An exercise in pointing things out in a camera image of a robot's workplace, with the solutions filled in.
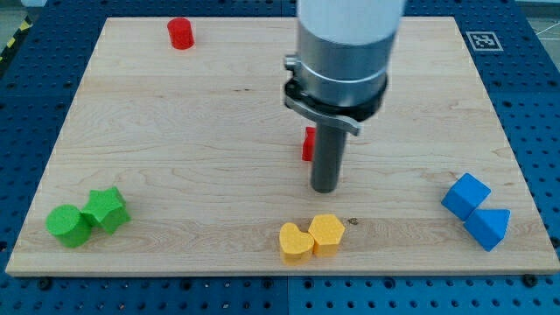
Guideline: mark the white fiducial marker tag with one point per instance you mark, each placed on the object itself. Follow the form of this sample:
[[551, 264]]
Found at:
[[484, 41]]

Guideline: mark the yellow hexagon block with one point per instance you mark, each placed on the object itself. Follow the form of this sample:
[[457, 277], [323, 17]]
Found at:
[[327, 231]]

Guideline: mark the blue cube block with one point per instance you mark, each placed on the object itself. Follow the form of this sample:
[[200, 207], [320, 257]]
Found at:
[[465, 195]]

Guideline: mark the yellow heart block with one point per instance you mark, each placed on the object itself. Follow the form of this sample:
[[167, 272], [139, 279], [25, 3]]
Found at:
[[295, 246]]

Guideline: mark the wooden board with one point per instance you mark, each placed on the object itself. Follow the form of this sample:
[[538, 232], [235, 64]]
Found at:
[[208, 158]]

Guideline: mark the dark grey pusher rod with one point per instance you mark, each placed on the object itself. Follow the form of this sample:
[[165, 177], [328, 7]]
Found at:
[[327, 158]]

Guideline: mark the red cylinder block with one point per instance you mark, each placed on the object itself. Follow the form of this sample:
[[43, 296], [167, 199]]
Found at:
[[181, 33]]

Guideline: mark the red star block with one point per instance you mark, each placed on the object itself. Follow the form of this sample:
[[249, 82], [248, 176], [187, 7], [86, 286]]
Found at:
[[308, 144]]

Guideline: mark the green star block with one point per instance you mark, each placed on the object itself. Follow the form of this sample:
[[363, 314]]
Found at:
[[106, 209]]

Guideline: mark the blue triangle block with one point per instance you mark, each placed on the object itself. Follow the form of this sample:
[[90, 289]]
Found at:
[[488, 226]]

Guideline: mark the green cylinder block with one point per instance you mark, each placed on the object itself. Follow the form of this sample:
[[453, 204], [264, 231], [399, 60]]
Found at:
[[67, 225]]

